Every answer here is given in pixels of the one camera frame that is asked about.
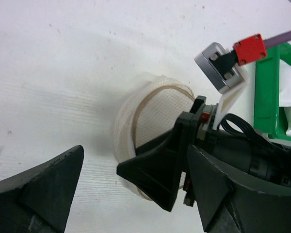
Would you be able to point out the white mesh laundry bag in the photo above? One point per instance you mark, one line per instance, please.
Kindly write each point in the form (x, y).
(149, 111)

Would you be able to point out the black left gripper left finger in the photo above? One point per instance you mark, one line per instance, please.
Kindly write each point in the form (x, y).
(39, 199)

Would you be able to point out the green plastic tray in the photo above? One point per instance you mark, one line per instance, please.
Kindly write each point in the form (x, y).
(269, 117)

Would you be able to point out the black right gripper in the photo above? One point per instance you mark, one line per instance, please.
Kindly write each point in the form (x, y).
(240, 146)

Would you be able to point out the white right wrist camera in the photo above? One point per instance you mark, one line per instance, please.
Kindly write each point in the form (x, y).
(230, 80)

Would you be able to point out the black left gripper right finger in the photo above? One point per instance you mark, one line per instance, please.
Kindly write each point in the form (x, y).
(232, 201)

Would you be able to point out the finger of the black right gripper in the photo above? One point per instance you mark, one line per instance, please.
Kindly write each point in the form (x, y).
(157, 167)

